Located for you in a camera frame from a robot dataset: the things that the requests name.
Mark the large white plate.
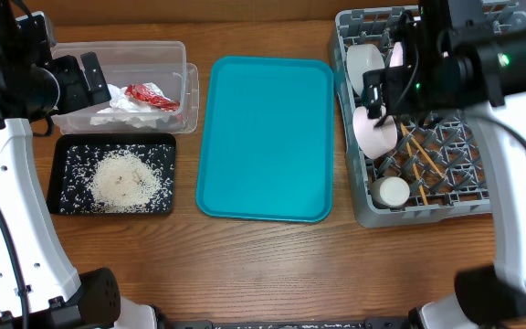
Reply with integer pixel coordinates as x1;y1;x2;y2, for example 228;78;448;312
389;42;404;68

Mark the white napkin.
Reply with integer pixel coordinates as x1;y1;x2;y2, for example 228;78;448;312
90;82;174;128

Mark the wooden chopstick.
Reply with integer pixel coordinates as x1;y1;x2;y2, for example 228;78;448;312
400;123;429;206
400;123;446;178

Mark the red snack wrapper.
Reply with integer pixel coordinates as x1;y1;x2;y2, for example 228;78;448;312
125;84;180;111

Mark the grey-rimmed white bowl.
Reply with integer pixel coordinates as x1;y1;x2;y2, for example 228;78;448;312
346;44;384;96

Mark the small white rice bowl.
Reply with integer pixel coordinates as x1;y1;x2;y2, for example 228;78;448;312
352;107;397;159

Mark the pile of white rice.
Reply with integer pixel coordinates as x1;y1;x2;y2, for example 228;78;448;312
59;144;176;214

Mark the white paper cup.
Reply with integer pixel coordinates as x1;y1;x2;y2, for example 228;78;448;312
370;176;410;208

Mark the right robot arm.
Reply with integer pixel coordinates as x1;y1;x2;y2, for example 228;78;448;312
361;1;526;328

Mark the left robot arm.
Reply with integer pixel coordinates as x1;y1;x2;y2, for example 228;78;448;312
0;1;168;328

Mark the grey dishwasher rack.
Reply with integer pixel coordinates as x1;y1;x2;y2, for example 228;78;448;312
328;0;526;228

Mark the clear plastic bin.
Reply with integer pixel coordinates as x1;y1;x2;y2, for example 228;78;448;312
52;41;200;134

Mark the black plastic tray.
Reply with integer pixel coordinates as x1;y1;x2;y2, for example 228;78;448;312
47;133;177;215

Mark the teal serving tray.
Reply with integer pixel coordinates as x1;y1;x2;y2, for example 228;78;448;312
195;56;335;223

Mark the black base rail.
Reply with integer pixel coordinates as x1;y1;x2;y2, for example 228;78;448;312
158;316;416;329

